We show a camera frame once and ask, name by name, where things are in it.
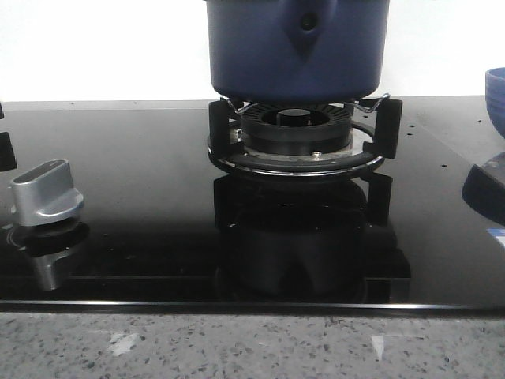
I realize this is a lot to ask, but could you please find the light blue bowl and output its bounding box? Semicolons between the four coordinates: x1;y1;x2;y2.
485;67;505;137

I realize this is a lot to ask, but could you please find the black gas burner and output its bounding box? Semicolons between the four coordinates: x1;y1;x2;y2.
241;104;352;156

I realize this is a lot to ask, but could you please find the black pan support grate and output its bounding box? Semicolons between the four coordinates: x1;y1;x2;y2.
208;94;402;178

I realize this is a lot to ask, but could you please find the dark blue saucepan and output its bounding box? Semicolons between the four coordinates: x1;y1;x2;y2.
206;0;390;104

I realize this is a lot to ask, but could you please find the silver stove knob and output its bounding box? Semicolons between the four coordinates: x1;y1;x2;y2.
10;159;84;227

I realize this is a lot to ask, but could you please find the black left burner grate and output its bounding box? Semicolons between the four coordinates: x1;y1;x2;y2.
0;131;17;172

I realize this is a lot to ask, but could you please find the blue cooktop sticker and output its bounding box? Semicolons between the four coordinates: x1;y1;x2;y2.
487;228;505;249

